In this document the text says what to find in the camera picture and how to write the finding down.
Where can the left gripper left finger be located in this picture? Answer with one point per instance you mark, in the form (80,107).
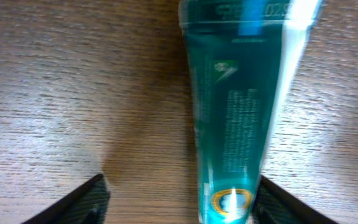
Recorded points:
(87,204)

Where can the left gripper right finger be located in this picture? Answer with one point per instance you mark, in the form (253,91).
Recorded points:
(273,205)

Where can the teal toothpaste tube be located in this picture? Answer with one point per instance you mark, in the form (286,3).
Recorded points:
(242,57)

